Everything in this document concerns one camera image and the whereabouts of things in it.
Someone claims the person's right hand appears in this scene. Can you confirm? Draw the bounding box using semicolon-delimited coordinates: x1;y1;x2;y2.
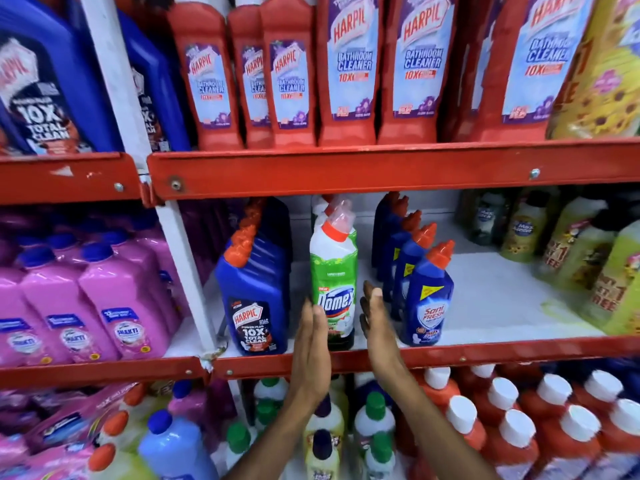
359;281;409;390

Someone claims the person's left hand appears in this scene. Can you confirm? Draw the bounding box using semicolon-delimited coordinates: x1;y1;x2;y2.
289;299;332;409

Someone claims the person's left forearm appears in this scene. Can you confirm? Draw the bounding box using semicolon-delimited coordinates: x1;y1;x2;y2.
222;392;326;480

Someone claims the person's right forearm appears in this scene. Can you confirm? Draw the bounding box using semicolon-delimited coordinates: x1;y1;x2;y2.
384;372;498;480

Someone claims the blue red-capped cleaner bottle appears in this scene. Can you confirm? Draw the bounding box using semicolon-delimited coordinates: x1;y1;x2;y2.
382;211;423;301
371;191;401;268
376;196;410;283
391;223;438;320
400;240;456;347

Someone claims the white green toilet cleaner bottle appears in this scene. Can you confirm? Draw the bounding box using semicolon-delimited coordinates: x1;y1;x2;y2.
311;195;353;231
309;207;359;351

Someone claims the row of blue orange-capped bottles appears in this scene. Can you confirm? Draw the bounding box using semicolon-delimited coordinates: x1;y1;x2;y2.
215;197;294;356

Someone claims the yellow purple-capped bottle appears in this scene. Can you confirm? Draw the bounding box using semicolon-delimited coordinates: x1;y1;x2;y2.
305;430;342;480
302;395;346;445

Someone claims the group of white green-capped bottles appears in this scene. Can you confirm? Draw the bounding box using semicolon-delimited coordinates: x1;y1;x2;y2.
225;377;401;480

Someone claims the long red shelf beam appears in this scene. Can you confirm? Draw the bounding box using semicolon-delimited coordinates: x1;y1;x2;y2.
211;336;640;381
146;139;640;201

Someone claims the white shelf board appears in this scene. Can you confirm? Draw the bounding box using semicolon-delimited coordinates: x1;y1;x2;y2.
167;215;607;358

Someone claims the group of dark purple bottles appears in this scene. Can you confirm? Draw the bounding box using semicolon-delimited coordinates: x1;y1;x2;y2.
177;200;247;285

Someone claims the dark green cleaner bottle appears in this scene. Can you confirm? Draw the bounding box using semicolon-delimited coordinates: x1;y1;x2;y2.
467;190;508;246

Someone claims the purple blue-capped bottle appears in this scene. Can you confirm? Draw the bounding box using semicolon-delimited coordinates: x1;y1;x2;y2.
167;380;209;421

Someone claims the light blue cleaner bottle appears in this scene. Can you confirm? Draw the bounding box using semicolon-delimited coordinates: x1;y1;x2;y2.
138;410;219;480

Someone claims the white orange-capped bottle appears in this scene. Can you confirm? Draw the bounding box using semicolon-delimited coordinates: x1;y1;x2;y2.
97;410;147;453
87;444;157;480
122;384;171;420

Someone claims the group of red white-capped bottles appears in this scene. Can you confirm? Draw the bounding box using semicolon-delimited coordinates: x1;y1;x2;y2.
395;365;640;480

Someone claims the short red shelf beam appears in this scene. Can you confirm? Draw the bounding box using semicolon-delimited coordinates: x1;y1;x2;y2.
0;356;209;391
0;152;144;206

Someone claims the group of pink blue-capped bottles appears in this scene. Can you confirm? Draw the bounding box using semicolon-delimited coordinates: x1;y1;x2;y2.
0;215;183;368

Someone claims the group of yellow-green cleaner bottles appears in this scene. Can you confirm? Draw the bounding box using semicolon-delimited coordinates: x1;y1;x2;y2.
500;187;640;337

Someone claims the row of red bathroom cleaner bottles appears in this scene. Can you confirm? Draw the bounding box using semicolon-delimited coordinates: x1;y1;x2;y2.
167;0;598;150

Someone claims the pile of pink refill pouches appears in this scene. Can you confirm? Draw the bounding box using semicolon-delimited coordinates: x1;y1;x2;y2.
0;385;137;480

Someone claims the large blue cleaner bottle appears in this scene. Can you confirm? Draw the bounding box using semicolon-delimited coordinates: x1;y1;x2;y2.
116;10;193;153
0;0;124;156

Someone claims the yellow floral cleaner bottle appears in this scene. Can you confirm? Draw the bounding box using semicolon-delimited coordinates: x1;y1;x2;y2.
546;0;640;141

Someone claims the white shelf upright post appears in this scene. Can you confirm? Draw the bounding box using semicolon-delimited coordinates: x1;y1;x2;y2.
79;0;222;356

